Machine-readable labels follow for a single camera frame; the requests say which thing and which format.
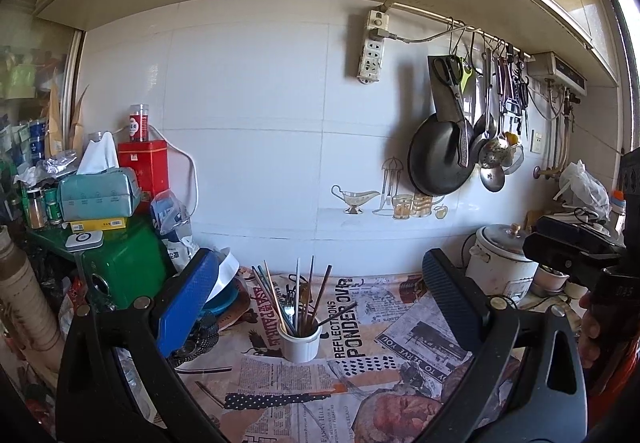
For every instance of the blue white plastic packet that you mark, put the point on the blue white plastic packet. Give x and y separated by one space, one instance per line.
175 233

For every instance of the metal water pipes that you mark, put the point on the metal water pipes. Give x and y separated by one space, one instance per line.
557 148

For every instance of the white plate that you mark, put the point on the white plate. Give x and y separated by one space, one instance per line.
224 273

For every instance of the black wok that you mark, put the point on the black wok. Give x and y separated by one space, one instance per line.
435 158

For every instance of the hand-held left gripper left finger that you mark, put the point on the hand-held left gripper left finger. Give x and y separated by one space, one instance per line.
187 303

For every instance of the green metal box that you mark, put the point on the green metal box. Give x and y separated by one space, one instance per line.
135 263

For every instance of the window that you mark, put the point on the window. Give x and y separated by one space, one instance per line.
627 73

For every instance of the metal cleaver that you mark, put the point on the metal cleaver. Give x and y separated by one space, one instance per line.
447 103

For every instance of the black kitchen scissors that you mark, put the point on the black kitchen scissors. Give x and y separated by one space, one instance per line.
447 70

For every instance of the blue cans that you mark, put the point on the blue cans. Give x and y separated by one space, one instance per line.
32 140

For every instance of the newspaper print tablecloth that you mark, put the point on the newspaper print tablecloth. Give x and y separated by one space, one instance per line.
350 373

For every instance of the dark dotted cloth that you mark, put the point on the dark dotted cloth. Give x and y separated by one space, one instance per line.
200 338

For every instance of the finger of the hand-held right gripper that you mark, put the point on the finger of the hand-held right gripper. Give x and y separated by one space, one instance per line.
565 228
555 255

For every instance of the metal skimmer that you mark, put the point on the metal skimmer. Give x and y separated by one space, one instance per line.
492 152

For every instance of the black chopstick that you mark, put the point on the black chopstick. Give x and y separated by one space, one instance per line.
340 313

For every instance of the crumpled foil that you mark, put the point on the crumpled foil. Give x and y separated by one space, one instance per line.
45 168

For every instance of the blue plate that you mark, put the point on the blue plate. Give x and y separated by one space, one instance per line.
225 300

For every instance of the brown paper bags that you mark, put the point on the brown paper bags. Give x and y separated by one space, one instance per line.
57 118

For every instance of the green spice jar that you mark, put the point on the green spice jar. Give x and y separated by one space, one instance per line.
52 208

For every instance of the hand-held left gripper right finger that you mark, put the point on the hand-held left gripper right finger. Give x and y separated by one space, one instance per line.
452 295

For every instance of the metal wall rail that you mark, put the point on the metal wall rail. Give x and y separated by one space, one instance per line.
435 13

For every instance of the red tin box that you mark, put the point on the red tin box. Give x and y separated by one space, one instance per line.
145 168

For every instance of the white wall socket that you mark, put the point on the white wall socket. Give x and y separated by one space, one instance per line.
536 141

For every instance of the brown spice jar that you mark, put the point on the brown spice jar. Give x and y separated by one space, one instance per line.
35 210

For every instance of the round metal spoon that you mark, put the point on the round metal spoon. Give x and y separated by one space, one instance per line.
492 179

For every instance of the white rice cooker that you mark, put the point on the white rice cooker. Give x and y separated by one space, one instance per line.
500 258

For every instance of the grey chopstick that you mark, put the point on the grey chopstick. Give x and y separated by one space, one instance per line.
298 288

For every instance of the small white tin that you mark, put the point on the small white tin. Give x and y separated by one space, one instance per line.
84 240

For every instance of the white water heater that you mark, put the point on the white water heater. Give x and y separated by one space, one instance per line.
557 70

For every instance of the red label bottle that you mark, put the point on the red label bottle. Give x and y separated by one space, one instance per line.
138 123

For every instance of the metal ladle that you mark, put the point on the metal ladle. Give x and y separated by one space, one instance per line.
487 118

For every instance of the white ceramic cup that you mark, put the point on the white ceramic cup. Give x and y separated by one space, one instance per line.
300 345

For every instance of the white power strip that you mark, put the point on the white power strip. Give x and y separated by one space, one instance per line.
371 53

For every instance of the yellow flat box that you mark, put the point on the yellow flat box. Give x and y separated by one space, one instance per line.
97 223

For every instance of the silver fork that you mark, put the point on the silver fork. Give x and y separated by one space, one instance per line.
288 310

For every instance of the white plastic bag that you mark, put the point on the white plastic bag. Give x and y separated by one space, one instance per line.
585 188

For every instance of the white bowl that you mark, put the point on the white bowl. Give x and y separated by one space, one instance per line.
550 279
576 290

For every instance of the orange capped bottle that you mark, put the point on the orange capped bottle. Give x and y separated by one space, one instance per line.
618 205

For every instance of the teal tissue box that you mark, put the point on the teal tissue box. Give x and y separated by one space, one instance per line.
97 195

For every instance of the person's right hand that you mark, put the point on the person's right hand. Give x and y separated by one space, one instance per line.
589 328

